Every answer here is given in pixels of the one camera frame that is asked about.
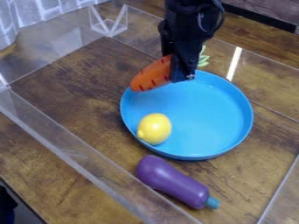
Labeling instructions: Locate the clear acrylic enclosure wall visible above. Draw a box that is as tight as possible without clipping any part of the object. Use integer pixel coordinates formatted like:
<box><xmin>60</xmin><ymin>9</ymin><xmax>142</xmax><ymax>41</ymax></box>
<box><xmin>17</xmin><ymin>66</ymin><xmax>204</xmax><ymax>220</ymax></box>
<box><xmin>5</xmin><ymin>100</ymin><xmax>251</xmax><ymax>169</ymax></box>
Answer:
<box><xmin>0</xmin><ymin>0</ymin><xmax>299</xmax><ymax>224</ymax></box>

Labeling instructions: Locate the white patterned curtain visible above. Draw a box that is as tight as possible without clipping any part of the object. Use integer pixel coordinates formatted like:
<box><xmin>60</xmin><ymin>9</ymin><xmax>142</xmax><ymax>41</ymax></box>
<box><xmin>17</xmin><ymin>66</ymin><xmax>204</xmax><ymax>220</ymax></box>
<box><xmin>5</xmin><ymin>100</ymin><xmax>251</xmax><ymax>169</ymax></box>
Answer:
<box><xmin>0</xmin><ymin>0</ymin><xmax>108</xmax><ymax>51</ymax></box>

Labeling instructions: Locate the black bar in background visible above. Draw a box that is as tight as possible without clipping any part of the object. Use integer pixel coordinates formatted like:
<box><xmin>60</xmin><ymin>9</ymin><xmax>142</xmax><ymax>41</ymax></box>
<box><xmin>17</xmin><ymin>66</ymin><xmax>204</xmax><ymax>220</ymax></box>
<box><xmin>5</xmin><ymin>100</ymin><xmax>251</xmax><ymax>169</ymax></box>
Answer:
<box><xmin>224</xmin><ymin>3</ymin><xmax>296</xmax><ymax>33</ymax></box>

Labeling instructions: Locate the purple toy eggplant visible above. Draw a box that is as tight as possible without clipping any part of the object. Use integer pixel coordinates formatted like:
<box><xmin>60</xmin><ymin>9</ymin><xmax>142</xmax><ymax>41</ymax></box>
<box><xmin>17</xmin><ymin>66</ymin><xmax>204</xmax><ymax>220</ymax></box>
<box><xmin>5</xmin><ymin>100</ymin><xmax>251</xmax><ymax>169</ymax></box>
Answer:
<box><xmin>136</xmin><ymin>155</ymin><xmax>220</xmax><ymax>209</ymax></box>

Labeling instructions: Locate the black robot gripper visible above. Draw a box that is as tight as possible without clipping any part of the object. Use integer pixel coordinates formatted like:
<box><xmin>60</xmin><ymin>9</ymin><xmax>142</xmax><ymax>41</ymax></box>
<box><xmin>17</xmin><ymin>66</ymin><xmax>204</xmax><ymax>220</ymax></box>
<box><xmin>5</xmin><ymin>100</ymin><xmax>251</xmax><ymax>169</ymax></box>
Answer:
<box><xmin>158</xmin><ymin>0</ymin><xmax>224</xmax><ymax>83</ymax></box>

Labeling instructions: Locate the yellow toy lemon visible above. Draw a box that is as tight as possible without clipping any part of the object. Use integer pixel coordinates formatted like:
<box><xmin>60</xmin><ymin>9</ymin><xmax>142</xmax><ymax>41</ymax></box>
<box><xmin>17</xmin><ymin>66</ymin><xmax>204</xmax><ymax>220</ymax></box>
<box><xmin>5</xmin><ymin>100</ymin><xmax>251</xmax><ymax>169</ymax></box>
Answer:
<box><xmin>136</xmin><ymin>113</ymin><xmax>172</xmax><ymax>145</ymax></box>

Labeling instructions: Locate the blue round tray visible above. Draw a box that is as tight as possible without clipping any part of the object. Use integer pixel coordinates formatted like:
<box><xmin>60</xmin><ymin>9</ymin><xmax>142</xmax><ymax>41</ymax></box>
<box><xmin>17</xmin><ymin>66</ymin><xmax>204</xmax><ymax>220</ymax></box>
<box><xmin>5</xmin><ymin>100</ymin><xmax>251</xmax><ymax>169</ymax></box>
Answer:
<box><xmin>120</xmin><ymin>71</ymin><xmax>254</xmax><ymax>161</ymax></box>

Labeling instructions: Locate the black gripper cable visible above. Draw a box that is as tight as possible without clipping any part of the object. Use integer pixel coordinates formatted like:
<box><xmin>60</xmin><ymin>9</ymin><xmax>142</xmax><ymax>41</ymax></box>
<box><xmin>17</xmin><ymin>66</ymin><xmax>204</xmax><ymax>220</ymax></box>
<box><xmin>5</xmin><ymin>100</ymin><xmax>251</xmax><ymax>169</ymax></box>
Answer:
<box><xmin>198</xmin><ymin>0</ymin><xmax>227</xmax><ymax>33</ymax></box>

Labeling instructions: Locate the orange toy carrot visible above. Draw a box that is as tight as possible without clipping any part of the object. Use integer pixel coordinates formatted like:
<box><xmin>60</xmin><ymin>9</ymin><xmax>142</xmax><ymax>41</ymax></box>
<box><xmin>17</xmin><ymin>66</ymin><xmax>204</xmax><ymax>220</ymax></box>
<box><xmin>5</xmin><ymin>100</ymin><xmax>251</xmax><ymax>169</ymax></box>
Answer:
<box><xmin>130</xmin><ymin>45</ymin><xmax>211</xmax><ymax>93</ymax></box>

